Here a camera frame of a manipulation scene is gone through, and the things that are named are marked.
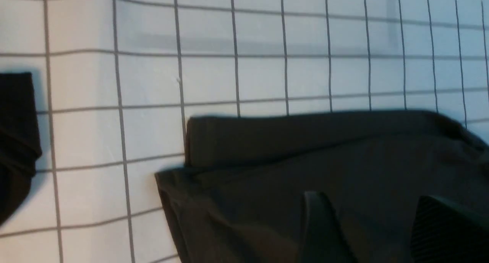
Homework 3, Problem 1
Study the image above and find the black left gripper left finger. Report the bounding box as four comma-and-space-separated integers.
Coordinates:
299, 191, 358, 263

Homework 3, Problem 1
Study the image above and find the gray long-sleeve top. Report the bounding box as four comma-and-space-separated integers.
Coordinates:
155, 110, 489, 263

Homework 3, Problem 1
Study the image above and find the white gridded table mat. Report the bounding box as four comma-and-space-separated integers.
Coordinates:
0, 0, 488, 263

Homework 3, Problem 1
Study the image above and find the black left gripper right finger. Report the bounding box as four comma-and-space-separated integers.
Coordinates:
410, 196, 489, 263

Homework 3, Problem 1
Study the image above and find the black crumpled garment pile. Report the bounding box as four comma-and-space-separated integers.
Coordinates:
0, 72, 42, 224

